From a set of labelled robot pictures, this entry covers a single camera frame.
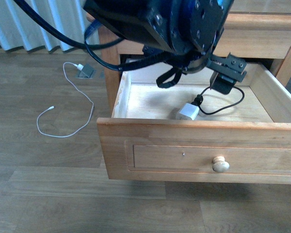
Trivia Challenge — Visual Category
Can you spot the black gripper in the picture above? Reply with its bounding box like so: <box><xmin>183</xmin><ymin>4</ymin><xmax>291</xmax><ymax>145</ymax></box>
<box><xmin>83</xmin><ymin>0</ymin><xmax>246</xmax><ymax>94</ymax></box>

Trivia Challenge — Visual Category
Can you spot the white charger with black cable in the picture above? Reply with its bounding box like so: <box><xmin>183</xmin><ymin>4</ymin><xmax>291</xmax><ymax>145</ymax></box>
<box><xmin>176</xmin><ymin>86</ymin><xmax>245</xmax><ymax>120</ymax></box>

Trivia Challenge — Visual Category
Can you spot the wooden drawer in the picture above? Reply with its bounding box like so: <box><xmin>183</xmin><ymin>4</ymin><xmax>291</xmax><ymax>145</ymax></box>
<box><xmin>97</xmin><ymin>64</ymin><xmax>291</xmax><ymax>184</ymax></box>

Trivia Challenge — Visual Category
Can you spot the wooden nightstand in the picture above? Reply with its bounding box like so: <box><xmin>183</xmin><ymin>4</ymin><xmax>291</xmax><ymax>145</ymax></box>
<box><xmin>86</xmin><ymin>0</ymin><xmax>291</xmax><ymax>113</ymax></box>

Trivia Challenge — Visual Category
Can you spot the open grey floor socket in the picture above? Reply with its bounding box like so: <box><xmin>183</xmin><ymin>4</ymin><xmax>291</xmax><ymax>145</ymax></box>
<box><xmin>76</xmin><ymin>64</ymin><xmax>95</xmax><ymax>79</ymax></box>

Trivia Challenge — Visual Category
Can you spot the grey-white pleated curtain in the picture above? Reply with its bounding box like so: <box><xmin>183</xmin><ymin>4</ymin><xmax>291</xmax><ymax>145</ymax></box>
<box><xmin>0</xmin><ymin>0</ymin><xmax>101</xmax><ymax>52</ymax></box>

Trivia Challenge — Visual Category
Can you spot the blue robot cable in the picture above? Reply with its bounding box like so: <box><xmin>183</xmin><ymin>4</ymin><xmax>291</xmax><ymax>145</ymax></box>
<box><xmin>83</xmin><ymin>18</ymin><xmax>103</xmax><ymax>41</ymax></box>

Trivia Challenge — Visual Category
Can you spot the white cable on floor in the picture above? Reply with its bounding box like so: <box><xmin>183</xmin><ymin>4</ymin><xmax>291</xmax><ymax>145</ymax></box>
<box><xmin>36</xmin><ymin>62</ymin><xmax>95</xmax><ymax>138</ymax></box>

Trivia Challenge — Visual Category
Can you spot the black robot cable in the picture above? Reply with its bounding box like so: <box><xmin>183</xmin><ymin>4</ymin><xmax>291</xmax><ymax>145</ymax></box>
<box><xmin>13</xmin><ymin>0</ymin><xmax>182</xmax><ymax>88</ymax></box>

